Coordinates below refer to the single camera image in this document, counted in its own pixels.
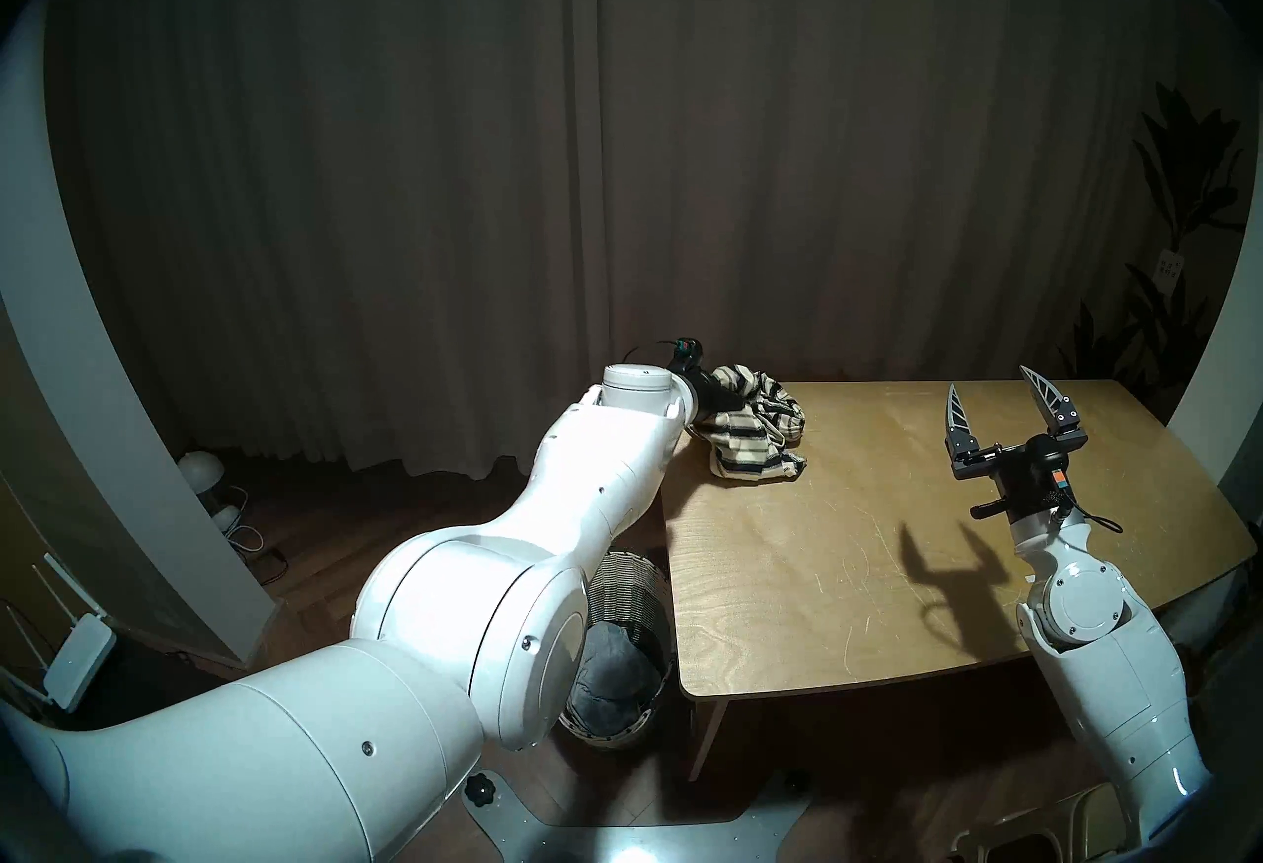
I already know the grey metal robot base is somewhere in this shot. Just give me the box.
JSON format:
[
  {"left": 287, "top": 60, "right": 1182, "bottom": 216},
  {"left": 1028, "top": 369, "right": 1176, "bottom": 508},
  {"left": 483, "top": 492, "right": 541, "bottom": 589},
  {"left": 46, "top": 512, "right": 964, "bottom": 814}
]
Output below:
[{"left": 464, "top": 772, "right": 812, "bottom": 863}]

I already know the grey garment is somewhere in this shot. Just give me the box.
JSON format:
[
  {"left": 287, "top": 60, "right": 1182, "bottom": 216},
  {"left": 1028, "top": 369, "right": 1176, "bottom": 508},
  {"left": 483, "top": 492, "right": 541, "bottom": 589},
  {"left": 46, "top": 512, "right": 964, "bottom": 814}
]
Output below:
[{"left": 564, "top": 624, "right": 662, "bottom": 734}]

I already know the light wooden table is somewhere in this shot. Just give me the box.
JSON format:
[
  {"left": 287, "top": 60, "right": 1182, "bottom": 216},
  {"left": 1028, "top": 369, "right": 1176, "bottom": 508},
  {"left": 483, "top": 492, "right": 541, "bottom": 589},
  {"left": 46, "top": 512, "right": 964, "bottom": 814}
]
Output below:
[{"left": 654, "top": 379, "right": 1259, "bottom": 781}]

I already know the white mushroom lamp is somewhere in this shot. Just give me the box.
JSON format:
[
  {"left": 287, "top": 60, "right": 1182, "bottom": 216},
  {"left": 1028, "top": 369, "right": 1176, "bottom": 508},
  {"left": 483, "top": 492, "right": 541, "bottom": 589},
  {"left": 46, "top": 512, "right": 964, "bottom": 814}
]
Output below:
[{"left": 176, "top": 450, "right": 226, "bottom": 507}]

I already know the white floor cable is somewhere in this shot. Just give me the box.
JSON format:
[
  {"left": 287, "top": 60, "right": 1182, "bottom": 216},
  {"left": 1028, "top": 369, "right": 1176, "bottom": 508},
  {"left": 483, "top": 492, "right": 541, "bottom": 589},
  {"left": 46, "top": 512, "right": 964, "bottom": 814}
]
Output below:
[{"left": 227, "top": 486, "right": 267, "bottom": 556}]

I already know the tall dark leafy houseplant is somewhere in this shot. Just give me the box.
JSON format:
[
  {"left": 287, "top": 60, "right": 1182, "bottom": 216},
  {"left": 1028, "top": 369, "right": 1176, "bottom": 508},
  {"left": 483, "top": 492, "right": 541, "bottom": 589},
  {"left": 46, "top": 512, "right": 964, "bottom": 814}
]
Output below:
[{"left": 1061, "top": 81, "right": 1246, "bottom": 418}]

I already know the dark low cabinet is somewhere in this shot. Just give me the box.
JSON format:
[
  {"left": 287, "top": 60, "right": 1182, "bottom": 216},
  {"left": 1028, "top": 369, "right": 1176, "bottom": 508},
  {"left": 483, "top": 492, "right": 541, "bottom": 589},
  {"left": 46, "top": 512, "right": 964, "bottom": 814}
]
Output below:
[{"left": 49, "top": 639, "right": 243, "bottom": 734}]

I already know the black cream striped garment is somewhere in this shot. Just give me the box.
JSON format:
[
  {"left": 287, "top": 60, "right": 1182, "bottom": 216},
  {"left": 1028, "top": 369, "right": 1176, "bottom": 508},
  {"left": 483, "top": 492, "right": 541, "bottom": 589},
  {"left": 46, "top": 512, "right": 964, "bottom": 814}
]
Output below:
[{"left": 691, "top": 365, "right": 808, "bottom": 484}]

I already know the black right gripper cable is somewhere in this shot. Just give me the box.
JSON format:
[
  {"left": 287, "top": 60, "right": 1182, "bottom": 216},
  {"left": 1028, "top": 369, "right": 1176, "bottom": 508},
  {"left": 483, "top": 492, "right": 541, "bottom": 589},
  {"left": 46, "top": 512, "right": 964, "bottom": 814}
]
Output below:
[{"left": 1061, "top": 496, "right": 1124, "bottom": 534}]

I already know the long pleated curtain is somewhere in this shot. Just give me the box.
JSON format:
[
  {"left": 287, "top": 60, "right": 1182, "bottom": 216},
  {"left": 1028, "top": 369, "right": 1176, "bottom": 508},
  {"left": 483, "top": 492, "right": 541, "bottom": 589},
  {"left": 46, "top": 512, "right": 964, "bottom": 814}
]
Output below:
[{"left": 44, "top": 0, "right": 1254, "bottom": 487}]

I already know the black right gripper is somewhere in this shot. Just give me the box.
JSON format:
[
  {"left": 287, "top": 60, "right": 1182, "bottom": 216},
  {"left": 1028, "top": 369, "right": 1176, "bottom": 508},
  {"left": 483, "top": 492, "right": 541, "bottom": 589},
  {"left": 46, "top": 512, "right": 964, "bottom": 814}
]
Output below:
[{"left": 942, "top": 365, "right": 1091, "bottom": 523}]

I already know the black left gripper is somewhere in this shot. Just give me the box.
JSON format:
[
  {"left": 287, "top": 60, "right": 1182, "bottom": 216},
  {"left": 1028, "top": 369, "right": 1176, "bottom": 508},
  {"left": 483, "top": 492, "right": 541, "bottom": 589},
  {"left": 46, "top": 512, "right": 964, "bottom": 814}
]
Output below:
[{"left": 666, "top": 336, "right": 751, "bottom": 429}]

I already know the woven wicker laundry hamper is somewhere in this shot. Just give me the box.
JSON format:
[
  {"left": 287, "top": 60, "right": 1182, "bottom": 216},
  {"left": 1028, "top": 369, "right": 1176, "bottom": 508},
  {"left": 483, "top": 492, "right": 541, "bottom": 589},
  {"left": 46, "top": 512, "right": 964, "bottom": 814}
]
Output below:
[{"left": 557, "top": 552, "right": 677, "bottom": 751}]

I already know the white wifi router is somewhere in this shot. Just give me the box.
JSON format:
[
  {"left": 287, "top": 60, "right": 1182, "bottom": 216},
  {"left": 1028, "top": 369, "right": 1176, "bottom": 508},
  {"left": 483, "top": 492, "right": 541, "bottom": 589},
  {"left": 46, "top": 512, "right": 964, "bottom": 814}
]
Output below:
[{"left": 0, "top": 552, "right": 117, "bottom": 712}]

